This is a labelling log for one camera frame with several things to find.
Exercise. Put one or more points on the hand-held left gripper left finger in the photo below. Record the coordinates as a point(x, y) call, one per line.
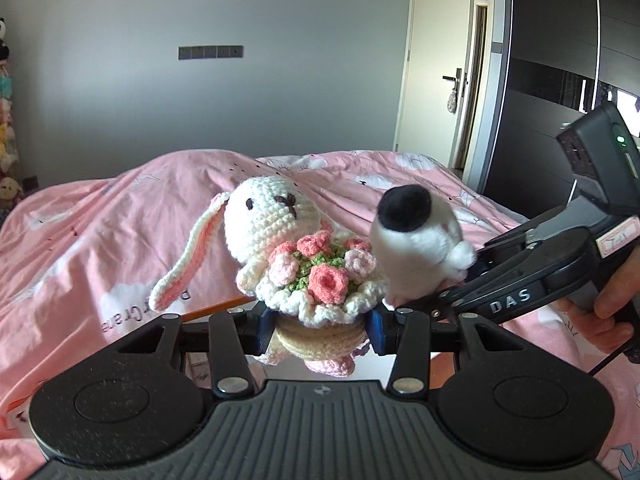
point(261, 332)

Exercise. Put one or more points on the black wardrobe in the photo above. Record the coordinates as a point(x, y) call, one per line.
point(540, 60)

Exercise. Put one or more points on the hanging door charm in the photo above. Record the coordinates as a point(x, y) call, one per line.
point(452, 101)

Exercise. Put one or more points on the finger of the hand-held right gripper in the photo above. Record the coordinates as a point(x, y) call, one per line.
point(465, 301)
point(505, 242)

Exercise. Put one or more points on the person's right hand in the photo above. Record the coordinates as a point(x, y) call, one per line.
point(617, 295)

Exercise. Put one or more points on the wall switch panel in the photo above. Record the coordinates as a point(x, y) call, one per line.
point(210, 52)

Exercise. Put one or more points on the white plush with black nose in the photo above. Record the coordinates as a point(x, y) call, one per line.
point(415, 245)

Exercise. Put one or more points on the dark wall socket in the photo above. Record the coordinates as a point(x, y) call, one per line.
point(30, 183)

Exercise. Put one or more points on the orange cardboard box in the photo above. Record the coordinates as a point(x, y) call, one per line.
point(220, 307)

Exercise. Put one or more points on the white crochet bunny with flowers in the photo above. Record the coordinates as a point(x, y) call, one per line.
point(270, 210)

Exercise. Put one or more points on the pink printed duvet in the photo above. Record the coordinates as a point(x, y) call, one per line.
point(100, 240)

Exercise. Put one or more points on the white door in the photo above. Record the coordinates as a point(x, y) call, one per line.
point(430, 60)

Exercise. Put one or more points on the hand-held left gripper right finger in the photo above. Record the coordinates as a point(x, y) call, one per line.
point(378, 332)

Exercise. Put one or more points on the column of plush toys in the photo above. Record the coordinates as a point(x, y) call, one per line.
point(6, 160)

